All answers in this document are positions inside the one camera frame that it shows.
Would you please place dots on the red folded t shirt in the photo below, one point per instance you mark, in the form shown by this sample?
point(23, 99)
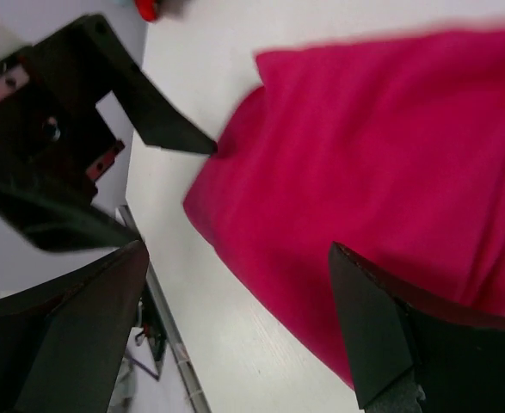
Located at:
point(149, 10)

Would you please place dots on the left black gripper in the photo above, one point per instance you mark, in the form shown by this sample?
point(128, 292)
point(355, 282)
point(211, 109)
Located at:
point(49, 121)

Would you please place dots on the aluminium table edge rail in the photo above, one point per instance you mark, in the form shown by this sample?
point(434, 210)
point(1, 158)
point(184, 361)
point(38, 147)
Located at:
point(165, 375)

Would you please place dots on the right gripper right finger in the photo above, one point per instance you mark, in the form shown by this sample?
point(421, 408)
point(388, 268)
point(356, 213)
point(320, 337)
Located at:
point(410, 350)

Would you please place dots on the crimson red t shirt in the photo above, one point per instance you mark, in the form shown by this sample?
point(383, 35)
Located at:
point(394, 148)

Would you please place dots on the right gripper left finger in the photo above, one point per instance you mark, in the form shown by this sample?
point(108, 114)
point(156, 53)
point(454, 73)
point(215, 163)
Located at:
point(62, 342)

